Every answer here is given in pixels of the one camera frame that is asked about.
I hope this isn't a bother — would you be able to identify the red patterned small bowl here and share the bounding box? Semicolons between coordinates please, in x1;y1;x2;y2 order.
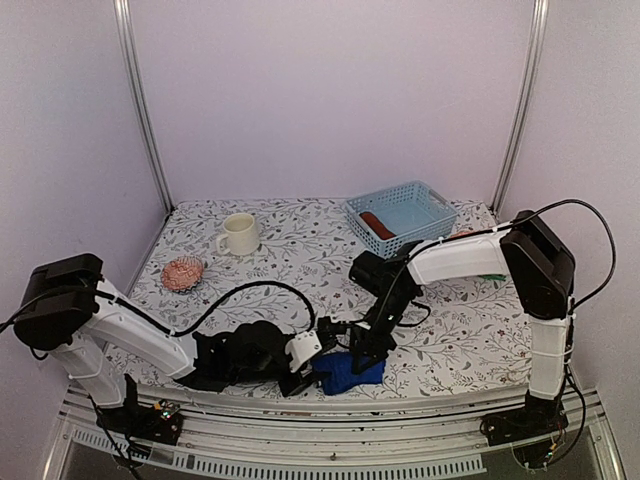
161;256;205;293

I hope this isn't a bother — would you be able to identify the front aluminium rail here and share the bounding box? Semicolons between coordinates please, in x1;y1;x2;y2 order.
44;384;621;480

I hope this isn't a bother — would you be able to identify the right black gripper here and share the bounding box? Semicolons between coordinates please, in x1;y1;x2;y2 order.
349;291;414;376

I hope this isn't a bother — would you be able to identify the right aluminium frame post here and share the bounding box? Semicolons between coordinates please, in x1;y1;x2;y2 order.
491;0;550;214

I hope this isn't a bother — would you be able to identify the orange patterned towel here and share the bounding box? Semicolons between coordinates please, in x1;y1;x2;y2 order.
449;230;474;239

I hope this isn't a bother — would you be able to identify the light blue plastic basket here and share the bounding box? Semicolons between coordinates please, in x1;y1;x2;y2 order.
343;181;457;258

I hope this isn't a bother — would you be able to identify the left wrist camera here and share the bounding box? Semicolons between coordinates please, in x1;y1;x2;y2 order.
284;331;322;373

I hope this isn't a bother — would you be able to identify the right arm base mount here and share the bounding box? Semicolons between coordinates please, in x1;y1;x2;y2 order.
479;393;569;446

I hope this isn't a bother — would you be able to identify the floral table mat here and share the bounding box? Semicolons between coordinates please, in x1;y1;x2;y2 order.
95;197;561;402

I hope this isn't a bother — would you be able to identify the brown towel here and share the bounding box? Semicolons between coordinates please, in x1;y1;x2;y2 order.
359;211;395;241

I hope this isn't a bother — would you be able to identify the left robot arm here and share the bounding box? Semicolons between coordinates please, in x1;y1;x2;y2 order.
10;253;322;434

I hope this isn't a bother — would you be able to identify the blue towel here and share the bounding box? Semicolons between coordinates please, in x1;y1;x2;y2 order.
311;352;386;396

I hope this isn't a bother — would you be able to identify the cream ceramic mug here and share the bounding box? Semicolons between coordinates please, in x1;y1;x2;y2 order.
216;213;260;256

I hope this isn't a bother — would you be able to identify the left aluminium frame post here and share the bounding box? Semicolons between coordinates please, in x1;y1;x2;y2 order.
113;0;175;216

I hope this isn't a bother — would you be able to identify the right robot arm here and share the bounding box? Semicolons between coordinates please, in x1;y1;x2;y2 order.
349;211;575;436

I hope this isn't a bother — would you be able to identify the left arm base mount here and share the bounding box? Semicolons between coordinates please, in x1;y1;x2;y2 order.
96;374;184;446

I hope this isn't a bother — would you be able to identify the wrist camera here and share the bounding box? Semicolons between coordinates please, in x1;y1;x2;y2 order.
284;331;322;373
316;316;371;345

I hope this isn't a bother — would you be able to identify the aluminium frame post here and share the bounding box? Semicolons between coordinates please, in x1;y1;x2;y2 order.
491;0;550;214
113;0;175;216

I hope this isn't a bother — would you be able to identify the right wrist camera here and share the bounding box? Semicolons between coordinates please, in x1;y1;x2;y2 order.
316;316;371;345

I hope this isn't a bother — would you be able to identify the green towel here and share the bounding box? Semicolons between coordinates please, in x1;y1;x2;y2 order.
481;274;507;281

